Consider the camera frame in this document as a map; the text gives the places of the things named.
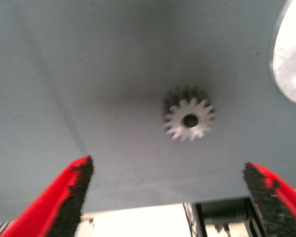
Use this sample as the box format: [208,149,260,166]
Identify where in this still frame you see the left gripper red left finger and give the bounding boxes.
[0,155,94,237]

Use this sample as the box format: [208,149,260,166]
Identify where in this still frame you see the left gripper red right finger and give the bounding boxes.
[241,161,296,237]

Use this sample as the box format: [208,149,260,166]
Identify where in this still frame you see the bright steel planetary gear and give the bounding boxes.
[162,85,217,143]

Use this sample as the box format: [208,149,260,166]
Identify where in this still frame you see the round metal carrier plate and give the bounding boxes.
[268,0,296,107]

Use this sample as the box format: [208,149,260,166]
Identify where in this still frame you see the dark grey table cloth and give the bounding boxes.
[0,0,296,223]

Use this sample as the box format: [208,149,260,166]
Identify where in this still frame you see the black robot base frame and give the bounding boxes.
[184,198,267,237]

